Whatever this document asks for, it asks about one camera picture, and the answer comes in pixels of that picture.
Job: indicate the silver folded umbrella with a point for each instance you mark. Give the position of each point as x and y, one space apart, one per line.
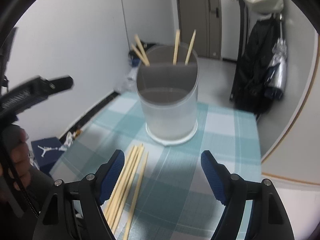
277 69

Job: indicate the black hanging jacket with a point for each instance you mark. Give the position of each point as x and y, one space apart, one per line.
249 86

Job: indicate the teal plaid tablecloth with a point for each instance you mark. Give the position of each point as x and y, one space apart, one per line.
175 200

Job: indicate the person's left hand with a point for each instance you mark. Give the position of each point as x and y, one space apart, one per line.
20 159

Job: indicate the leftmost chopstick in holder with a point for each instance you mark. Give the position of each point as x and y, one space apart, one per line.
144 59

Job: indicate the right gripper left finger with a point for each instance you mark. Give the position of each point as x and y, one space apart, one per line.
107 176

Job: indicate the chopstick in holder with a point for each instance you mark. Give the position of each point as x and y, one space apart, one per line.
139 44
176 46
144 59
190 48

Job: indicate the dark blue jordan box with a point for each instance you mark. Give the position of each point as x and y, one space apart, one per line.
47 152

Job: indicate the grey door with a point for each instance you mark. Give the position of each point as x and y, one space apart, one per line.
204 17

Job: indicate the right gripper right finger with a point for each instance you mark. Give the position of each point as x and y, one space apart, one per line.
217 176

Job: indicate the white cylindrical utensil holder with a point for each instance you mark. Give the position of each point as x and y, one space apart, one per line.
168 94

